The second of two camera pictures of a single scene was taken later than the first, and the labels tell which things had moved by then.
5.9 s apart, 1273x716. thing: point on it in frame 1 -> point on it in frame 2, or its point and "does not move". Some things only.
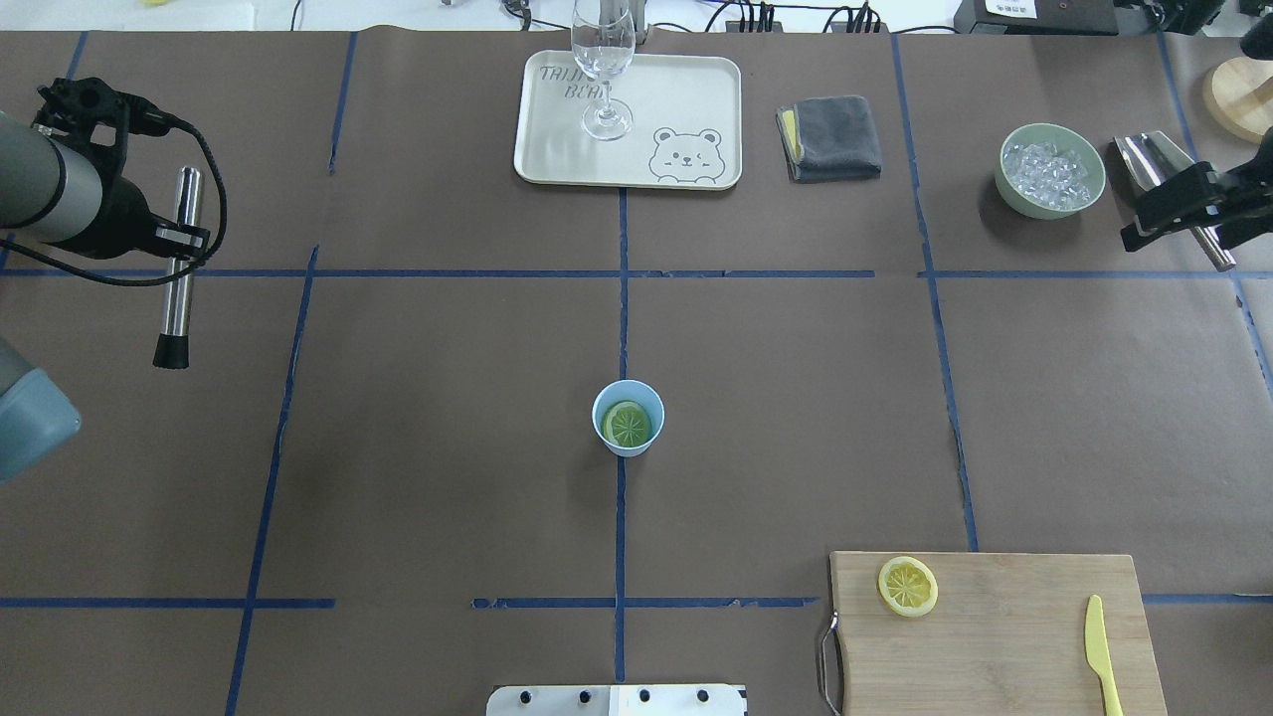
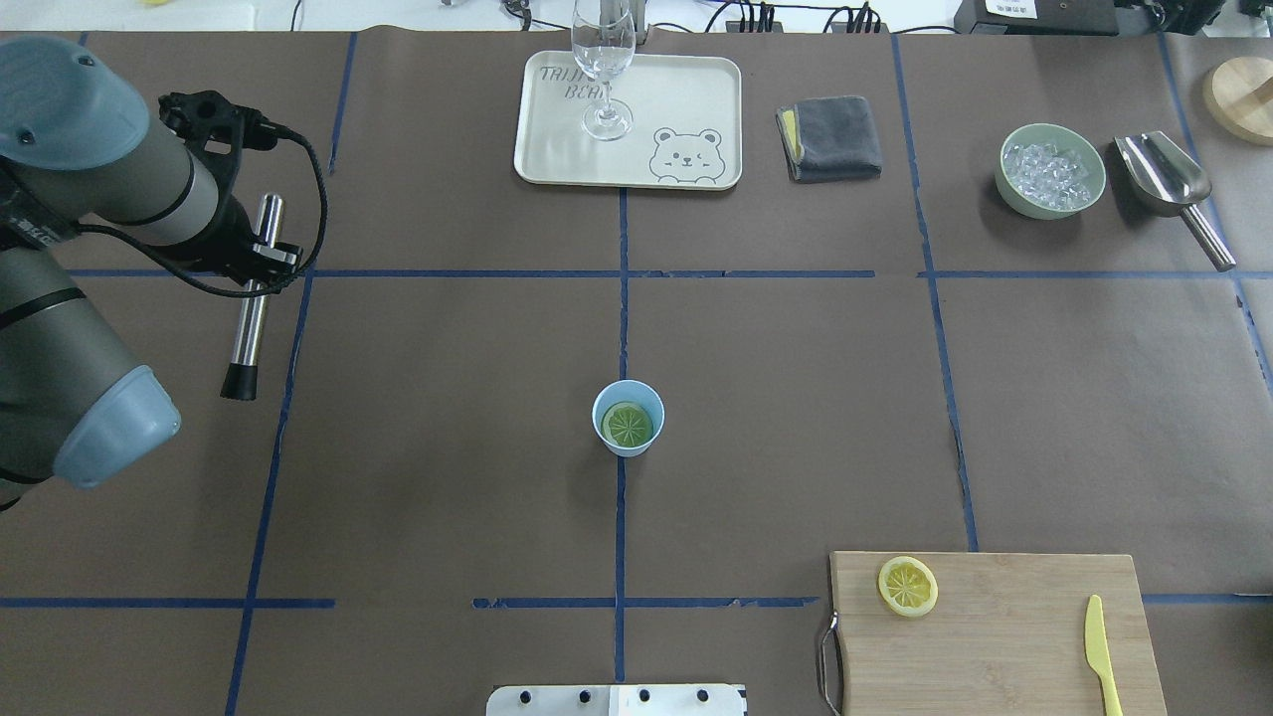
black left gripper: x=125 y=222 -> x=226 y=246
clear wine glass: x=604 y=41 does not move
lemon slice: x=627 y=424 does not move
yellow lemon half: x=907 y=587 does not move
